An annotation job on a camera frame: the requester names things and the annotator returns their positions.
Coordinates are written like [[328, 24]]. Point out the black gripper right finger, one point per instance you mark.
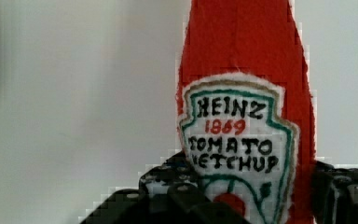
[[334, 194]]

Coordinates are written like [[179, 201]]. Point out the red plush ketchup bottle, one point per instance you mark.
[[246, 120]]

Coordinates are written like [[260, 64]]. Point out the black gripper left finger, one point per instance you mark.
[[167, 194]]

